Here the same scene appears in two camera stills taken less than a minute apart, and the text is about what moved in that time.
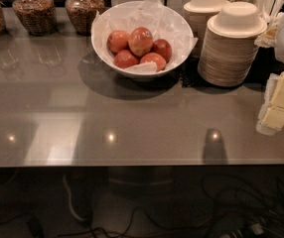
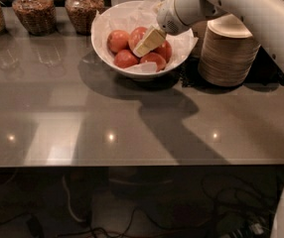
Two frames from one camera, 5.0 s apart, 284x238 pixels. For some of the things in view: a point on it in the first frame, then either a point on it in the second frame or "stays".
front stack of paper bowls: [230, 43] stays
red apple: [155, 58] stays
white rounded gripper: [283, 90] → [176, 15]
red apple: [140, 41] stays
